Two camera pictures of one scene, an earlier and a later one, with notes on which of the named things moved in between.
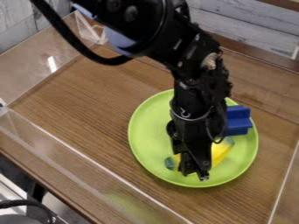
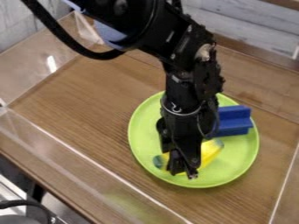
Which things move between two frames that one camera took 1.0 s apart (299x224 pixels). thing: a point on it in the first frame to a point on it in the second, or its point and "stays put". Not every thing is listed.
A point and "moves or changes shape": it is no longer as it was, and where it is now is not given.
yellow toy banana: x=221 y=149 moves or changes shape
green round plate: x=152 y=145 stays put
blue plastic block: x=238 y=120 stays put
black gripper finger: x=174 y=130 to x=165 y=135
